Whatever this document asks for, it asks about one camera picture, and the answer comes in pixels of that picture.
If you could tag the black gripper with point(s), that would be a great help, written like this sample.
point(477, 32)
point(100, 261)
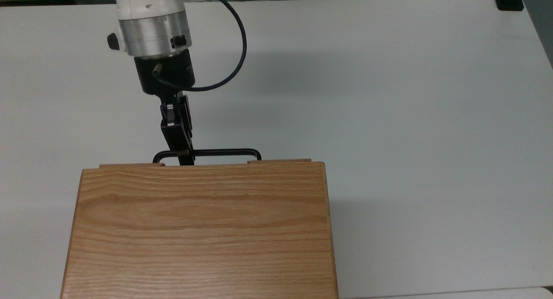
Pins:
point(170, 76)

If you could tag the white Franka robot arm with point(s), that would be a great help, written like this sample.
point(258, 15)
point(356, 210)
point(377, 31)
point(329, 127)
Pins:
point(147, 14)

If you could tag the oak wooden drawer cabinet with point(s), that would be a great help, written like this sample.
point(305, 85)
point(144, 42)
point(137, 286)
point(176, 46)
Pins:
point(203, 234)

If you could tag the black table clamp mount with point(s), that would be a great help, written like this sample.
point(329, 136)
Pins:
point(509, 1)

